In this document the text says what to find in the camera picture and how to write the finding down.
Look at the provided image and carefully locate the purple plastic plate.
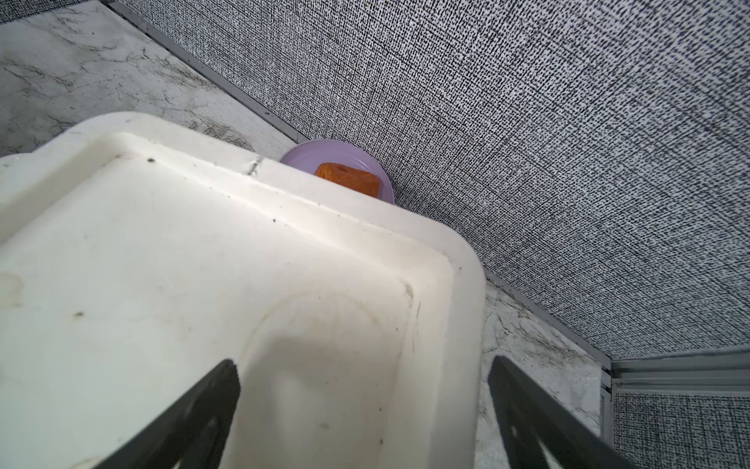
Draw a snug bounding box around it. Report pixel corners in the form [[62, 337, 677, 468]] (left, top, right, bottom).
[[280, 140, 396, 204]]

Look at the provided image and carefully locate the orange toy food slice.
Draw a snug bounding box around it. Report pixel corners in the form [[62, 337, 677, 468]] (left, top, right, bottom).
[[314, 162, 381, 197]]

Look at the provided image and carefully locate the white plastic drawer cabinet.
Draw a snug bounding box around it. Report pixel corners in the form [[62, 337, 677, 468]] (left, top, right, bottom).
[[1, 113, 484, 468]]

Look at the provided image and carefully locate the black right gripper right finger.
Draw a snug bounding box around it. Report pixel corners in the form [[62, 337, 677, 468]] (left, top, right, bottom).
[[487, 356, 632, 468]]

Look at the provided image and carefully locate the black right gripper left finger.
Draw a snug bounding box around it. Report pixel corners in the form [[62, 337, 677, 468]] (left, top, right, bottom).
[[98, 359, 240, 468]]

